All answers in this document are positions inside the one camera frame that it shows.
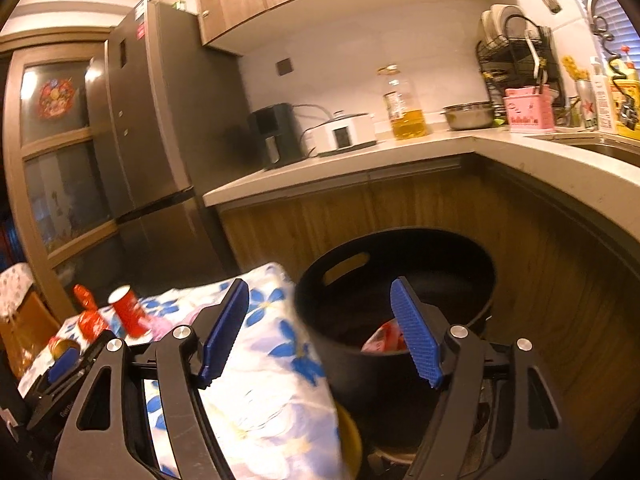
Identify white plastic bottle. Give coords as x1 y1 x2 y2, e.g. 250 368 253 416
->
590 57 618 133

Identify cooking oil bottle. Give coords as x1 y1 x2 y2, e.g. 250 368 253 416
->
377 64 431 141

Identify dark grey refrigerator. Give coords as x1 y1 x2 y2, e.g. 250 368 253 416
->
85 0 241 286

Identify red and white plastic bag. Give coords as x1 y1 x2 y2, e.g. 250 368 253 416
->
361 321 410 354

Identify small brown round jar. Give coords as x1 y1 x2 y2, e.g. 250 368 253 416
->
47 338 81 361

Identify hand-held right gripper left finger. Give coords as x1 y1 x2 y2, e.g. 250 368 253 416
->
52 279 250 480

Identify white rice cooker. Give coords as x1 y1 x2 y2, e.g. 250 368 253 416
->
304 110 378 157

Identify black dish rack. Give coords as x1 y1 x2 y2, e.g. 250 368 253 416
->
475 5 566 111

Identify pink utensil holder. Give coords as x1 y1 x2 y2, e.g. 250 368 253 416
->
503 85 556 134

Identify white ladle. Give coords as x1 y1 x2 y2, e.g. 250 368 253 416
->
525 30 547 83

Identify blue floral tablecloth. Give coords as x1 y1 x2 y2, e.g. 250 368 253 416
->
55 261 351 480

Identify red paper cup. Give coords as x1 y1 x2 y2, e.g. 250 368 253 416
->
109 285 152 339

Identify white plates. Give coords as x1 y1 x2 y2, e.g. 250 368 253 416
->
481 4 526 41

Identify kitchen counter with wooden cabinets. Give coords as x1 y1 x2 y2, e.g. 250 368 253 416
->
202 125 640 461

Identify steel sink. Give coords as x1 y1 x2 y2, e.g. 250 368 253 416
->
525 130 640 171

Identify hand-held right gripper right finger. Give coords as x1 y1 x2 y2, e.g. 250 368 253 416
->
390 276 583 480

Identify red knotted plastic bag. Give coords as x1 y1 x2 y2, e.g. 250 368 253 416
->
73 284 111 339

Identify steel bowl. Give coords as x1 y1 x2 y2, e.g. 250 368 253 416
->
441 101 496 131

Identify orange chair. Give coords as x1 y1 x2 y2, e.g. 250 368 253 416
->
0 290 61 381

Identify silver beer can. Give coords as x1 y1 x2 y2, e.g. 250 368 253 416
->
575 79 598 130

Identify red round door sticker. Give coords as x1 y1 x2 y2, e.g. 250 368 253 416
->
39 77 78 120

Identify wooden framed glass door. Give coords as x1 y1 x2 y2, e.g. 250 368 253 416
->
0 35 121 321

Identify black trash bin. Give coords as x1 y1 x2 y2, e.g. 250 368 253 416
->
293 227 498 456

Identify black coiled cord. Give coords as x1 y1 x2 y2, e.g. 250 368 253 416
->
597 15 640 126

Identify black power cable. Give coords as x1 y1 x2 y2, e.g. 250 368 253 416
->
292 104 331 158

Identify polka-dot cloth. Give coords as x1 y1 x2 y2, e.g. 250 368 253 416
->
0 262 33 321

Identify yellow dish soap bottle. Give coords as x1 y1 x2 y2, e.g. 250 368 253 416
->
605 47 640 138

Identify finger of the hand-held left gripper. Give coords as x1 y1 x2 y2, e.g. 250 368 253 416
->
77 335 113 362
30 353 83 411

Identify black air fryer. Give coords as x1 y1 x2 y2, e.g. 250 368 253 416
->
248 103 303 170

